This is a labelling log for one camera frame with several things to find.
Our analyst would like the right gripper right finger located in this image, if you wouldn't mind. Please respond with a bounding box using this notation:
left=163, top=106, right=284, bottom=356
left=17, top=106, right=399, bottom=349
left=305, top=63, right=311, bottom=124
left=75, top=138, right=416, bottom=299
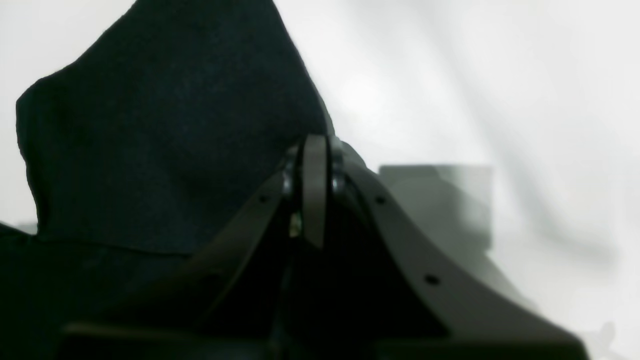
left=302, top=135, right=587, bottom=360

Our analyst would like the black T-shirt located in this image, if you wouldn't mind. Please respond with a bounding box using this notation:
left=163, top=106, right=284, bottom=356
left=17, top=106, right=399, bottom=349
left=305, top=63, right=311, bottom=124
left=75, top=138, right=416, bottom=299
left=0, top=0, right=330, bottom=360

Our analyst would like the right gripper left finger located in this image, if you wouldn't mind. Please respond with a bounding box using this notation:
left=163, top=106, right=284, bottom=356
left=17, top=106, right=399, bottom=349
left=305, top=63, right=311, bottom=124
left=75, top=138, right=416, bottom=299
left=100, top=145, right=302, bottom=346

